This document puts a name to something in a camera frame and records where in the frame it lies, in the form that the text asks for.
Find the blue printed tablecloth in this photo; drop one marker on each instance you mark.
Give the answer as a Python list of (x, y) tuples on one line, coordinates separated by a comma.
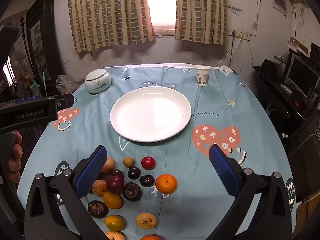
[(195, 180)]

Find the clear plastic bag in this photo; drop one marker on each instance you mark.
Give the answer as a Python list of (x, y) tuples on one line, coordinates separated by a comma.
[(63, 85)]

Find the bright window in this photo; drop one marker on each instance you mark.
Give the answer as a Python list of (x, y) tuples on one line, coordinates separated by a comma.
[(161, 2)]

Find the yellow-orange tomato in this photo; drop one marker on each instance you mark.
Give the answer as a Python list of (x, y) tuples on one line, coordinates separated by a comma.
[(112, 200), (114, 223)]

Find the black monitor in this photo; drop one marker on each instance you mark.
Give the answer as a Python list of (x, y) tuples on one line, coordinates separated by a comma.
[(300, 75)]

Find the large tan loquat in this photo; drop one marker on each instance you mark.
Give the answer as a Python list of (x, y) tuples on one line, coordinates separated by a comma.
[(108, 165)]

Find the cardboard box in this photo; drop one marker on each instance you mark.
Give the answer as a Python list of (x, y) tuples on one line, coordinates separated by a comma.
[(307, 212)]

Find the printed paper cup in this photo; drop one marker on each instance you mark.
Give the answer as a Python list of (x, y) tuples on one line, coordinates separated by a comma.
[(202, 77)]

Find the orange tangerine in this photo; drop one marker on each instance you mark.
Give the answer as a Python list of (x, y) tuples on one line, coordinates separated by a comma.
[(166, 183), (150, 237)]

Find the dark red plum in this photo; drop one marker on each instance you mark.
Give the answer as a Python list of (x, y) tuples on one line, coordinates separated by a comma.
[(118, 173)]

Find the white electric fan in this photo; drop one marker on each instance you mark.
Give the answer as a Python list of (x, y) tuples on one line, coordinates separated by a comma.
[(18, 61)]

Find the small tan longan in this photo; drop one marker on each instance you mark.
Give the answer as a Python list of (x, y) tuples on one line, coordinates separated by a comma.
[(128, 161)]

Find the white remote control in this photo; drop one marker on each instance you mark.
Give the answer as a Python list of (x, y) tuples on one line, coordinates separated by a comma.
[(286, 88)]

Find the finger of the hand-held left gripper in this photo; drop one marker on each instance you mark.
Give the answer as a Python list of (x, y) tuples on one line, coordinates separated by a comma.
[(66, 101)]

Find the black hat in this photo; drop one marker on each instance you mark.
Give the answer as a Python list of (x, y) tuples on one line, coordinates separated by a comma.
[(267, 67)]

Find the dark wooden framed picture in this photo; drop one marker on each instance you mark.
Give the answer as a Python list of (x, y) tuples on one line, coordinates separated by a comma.
[(40, 42)]

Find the black speaker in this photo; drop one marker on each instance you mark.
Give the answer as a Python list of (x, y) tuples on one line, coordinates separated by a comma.
[(315, 51)]

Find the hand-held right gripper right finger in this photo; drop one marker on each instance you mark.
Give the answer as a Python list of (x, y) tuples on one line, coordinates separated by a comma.
[(223, 170)]

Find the white wall socket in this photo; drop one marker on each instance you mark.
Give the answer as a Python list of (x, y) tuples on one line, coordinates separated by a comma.
[(240, 34)]

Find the person's left hand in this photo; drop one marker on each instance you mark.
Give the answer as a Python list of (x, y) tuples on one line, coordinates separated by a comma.
[(15, 152)]

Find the large red plum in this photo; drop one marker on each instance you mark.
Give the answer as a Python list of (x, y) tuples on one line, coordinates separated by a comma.
[(115, 184)]

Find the white plate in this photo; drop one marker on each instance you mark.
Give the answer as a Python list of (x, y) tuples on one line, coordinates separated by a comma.
[(150, 115)]

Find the white lidded ceramic jar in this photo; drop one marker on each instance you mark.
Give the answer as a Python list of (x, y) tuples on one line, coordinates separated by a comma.
[(98, 82)]

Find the small white wall frame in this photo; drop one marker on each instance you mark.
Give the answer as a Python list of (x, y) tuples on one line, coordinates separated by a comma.
[(279, 2)]

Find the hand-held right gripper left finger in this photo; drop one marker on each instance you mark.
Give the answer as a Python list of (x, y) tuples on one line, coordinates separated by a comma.
[(91, 172)]

